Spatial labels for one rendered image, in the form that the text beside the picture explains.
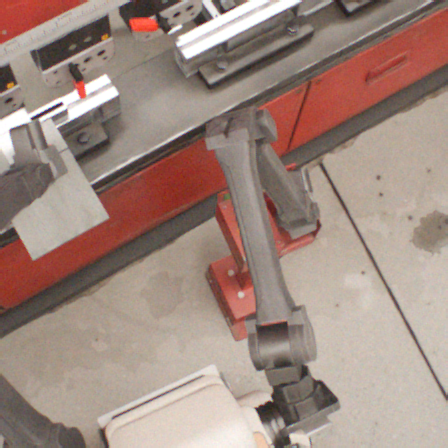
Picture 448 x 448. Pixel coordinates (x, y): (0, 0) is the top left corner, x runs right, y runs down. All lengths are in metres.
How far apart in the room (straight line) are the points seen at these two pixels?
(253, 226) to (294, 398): 0.30
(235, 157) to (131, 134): 0.60
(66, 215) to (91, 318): 1.00
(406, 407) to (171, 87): 1.34
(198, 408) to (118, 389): 1.38
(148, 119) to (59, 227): 0.37
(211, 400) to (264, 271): 0.24
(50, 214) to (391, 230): 1.43
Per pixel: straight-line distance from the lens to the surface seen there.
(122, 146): 1.90
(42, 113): 1.82
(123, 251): 2.67
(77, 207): 1.72
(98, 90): 1.86
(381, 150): 2.92
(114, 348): 2.66
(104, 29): 1.57
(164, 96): 1.94
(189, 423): 1.26
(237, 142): 1.34
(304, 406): 1.41
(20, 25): 1.43
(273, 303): 1.37
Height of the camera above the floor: 2.62
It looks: 73 degrees down
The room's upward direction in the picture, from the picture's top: 9 degrees clockwise
